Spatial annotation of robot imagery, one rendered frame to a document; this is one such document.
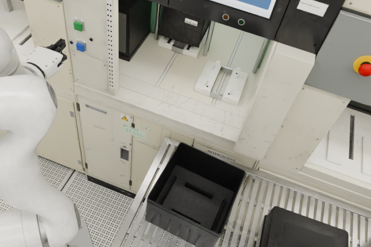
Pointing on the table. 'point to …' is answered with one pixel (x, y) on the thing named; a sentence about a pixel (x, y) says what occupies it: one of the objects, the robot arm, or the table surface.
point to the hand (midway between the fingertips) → (60, 44)
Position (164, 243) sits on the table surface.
